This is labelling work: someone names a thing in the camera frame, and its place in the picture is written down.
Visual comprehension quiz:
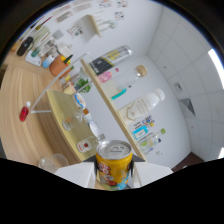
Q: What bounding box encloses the yellow drink can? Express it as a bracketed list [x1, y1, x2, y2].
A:
[95, 139, 134, 192]

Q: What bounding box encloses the red liquid bottle white cap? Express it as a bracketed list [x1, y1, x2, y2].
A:
[18, 100, 32, 123]

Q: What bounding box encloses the green cup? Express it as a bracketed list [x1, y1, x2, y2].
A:
[30, 46, 41, 58]

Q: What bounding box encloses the clear bottle blue cap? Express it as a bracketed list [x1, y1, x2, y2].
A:
[140, 137, 163, 156]

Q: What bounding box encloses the clear glass with ice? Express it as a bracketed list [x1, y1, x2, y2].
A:
[37, 153, 70, 174]

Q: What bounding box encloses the brown door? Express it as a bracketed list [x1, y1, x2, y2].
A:
[171, 151, 204, 173]

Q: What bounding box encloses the small blue liquid bottle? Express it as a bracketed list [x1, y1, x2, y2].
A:
[131, 123, 157, 141]

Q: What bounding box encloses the white bowl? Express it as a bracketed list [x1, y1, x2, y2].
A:
[87, 120, 101, 138]

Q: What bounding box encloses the clear bottle red-white label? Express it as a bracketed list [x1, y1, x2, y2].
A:
[131, 114, 155, 132]

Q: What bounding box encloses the large white bottle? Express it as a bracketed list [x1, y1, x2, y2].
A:
[118, 88, 166, 127]

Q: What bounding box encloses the ceiling air vent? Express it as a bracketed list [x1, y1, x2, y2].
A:
[179, 98, 205, 117]

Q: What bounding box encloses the green potted plant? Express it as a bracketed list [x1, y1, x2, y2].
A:
[77, 79, 93, 94]

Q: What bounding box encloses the square ceiling fixture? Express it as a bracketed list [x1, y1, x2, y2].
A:
[173, 81, 184, 94]

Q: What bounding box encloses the white green printed pouch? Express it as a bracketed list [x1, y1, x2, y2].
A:
[68, 71, 89, 89]

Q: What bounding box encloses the tall clear bottle cork lid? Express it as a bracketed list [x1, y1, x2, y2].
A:
[116, 64, 148, 91]

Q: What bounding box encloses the small pink bottle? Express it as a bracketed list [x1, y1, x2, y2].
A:
[97, 67, 120, 84]

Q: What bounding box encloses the orange storage basket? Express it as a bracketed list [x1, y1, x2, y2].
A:
[49, 54, 74, 78]

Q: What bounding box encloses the blue white tub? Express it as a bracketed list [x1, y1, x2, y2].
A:
[41, 54, 55, 69]

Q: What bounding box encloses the black silver yellow can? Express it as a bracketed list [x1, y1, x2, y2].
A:
[88, 45, 134, 77]

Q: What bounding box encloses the white kitchen scale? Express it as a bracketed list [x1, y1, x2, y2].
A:
[25, 49, 43, 67]

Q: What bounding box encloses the ceiling light panel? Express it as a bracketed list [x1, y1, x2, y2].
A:
[207, 48, 224, 90]

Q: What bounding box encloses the black kettle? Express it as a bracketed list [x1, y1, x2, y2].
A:
[16, 36, 34, 57]

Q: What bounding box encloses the two-tier wooden white-frame rack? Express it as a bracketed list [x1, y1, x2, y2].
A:
[29, 51, 148, 164]

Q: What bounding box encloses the wooden wall shelf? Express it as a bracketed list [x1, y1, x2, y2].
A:
[75, 13, 103, 38]

